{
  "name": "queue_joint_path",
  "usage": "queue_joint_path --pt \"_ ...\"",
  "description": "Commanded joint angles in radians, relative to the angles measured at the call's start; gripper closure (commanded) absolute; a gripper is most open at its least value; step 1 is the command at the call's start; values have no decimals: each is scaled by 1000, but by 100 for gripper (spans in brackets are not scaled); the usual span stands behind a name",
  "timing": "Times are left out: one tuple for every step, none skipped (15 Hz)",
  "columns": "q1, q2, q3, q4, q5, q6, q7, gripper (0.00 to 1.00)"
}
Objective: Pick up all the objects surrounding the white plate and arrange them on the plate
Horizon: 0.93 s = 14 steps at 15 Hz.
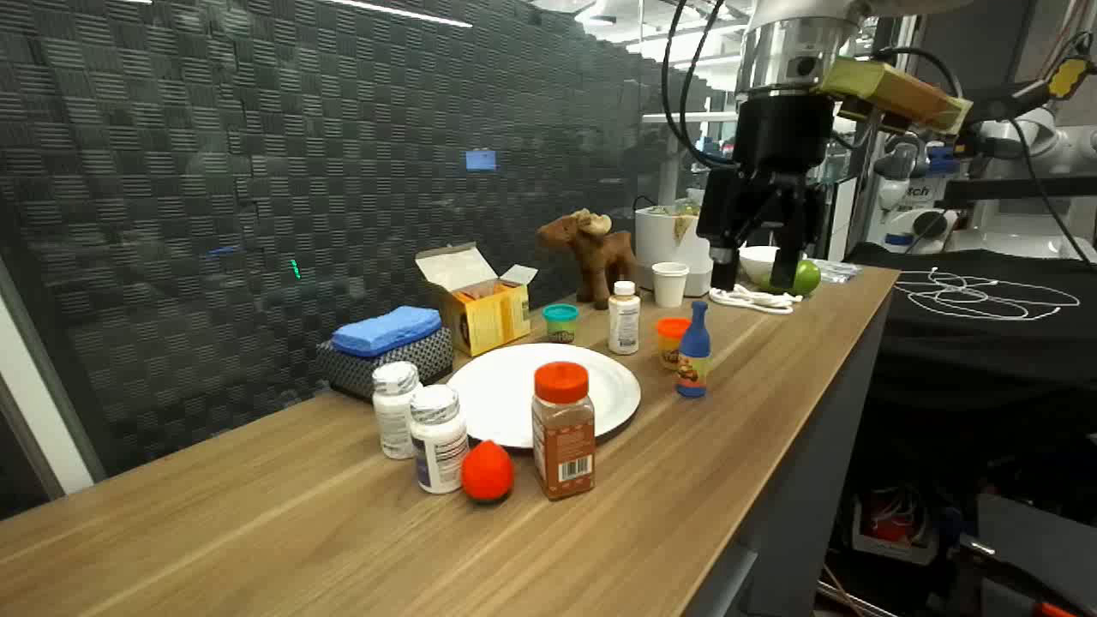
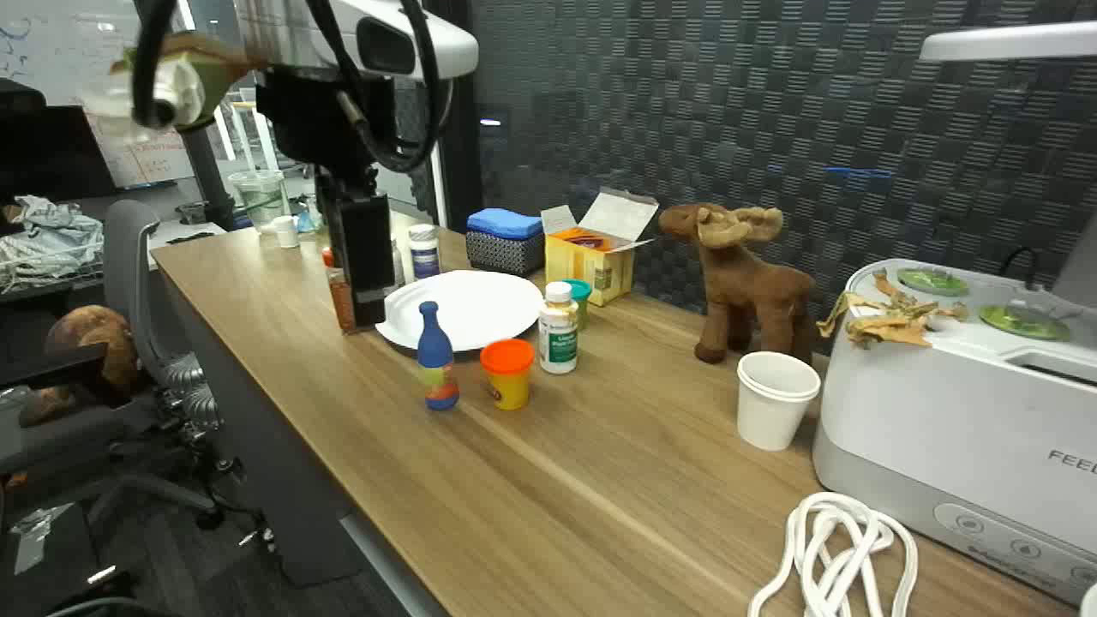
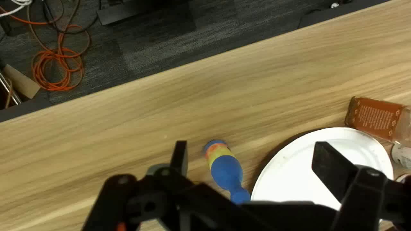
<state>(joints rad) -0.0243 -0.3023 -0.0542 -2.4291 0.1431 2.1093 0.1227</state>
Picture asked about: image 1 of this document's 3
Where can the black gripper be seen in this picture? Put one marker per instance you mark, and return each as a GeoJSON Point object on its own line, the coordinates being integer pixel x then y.
{"type": "Point", "coordinates": [783, 137]}

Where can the orange lid dough can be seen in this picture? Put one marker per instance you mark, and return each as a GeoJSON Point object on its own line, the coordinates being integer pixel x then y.
{"type": "Point", "coordinates": [666, 337]}

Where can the small white glue bottle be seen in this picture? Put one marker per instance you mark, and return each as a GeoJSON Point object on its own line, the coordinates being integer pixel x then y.
{"type": "Point", "coordinates": [626, 321]}

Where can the white pill bottle blue label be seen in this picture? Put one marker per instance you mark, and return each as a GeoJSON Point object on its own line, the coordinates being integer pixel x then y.
{"type": "Point", "coordinates": [437, 447]}

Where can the plain white pill bottle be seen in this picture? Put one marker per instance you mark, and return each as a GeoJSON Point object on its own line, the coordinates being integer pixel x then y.
{"type": "Point", "coordinates": [395, 412]}

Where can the white round plate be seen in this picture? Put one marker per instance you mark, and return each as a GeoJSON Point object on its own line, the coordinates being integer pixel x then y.
{"type": "Point", "coordinates": [502, 394]}

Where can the white bowl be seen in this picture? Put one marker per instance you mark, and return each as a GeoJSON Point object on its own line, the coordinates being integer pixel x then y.
{"type": "Point", "coordinates": [756, 264]}

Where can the dried leaves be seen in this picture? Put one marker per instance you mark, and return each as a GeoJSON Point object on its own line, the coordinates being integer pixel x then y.
{"type": "Point", "coordinates": [687, 224]}

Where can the small clear packet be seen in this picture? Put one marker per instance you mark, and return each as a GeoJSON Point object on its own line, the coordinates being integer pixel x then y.
{"type": "Point", "coordinates": [838, 272]}

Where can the white paper cup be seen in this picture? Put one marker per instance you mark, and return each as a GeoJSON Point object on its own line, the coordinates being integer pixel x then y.
{"type": "Point", "coordinates": [668, 285]}

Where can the white mug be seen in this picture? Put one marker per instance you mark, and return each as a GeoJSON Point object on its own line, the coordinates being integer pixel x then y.
{"type": "Point", "coordinates": [657, 241]}

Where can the blue bowling pin bottle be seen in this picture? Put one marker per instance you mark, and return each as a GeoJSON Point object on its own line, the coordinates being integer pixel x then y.
{"type": "Point", "coordinates": [693, 343]}

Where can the brown moose plush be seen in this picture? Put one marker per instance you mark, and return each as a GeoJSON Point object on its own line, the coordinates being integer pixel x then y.
{"type": "Point", "coordinates": [599, 257]}

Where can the black table cloth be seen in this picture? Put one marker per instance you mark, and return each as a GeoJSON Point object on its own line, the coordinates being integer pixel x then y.
{"type": "Point", "coordinates": [981, 348]}

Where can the spice jar with red lid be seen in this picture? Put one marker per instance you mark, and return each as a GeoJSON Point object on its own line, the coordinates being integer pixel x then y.
{"type": "Point", "coordinates": [564, 439]}

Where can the open yellow cardboard box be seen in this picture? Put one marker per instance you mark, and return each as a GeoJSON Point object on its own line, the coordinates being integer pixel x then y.
{"type": "Point", "coordinates": [483, 314]}

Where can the blue tape strip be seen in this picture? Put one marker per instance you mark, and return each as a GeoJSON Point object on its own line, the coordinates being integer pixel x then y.
{"type": "Point", "coordinates": [480, 159]}

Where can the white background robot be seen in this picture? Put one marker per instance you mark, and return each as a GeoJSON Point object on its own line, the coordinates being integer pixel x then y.
{"type": "Point", "coordinates": [1028, 141]}

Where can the red and white box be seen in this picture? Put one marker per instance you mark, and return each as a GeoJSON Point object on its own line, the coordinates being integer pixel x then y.
{"type": "Point", "coordinates": [891, 530]}

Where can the red toy tomato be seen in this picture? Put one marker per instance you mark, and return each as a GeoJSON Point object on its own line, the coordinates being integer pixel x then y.
{"type": "Point", "coordinates": [486, 473]}

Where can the yellow black clamp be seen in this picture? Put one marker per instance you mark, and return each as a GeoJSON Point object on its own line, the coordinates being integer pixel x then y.
{"type": "Point", "coordinates": [1067, 77]}

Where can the blue folded cloth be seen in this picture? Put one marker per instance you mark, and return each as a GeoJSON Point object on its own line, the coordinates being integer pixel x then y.
{"type": "Point", "coordinates": [385, 332]}

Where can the green tape piece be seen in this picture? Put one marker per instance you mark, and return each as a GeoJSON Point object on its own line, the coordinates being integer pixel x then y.
{"type": "Point", "coordinates": [292, 268]}

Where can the yellow wrist camera box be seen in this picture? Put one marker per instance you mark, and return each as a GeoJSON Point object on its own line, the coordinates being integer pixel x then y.
{"type": "Point", "coordinates": [891, 94]}

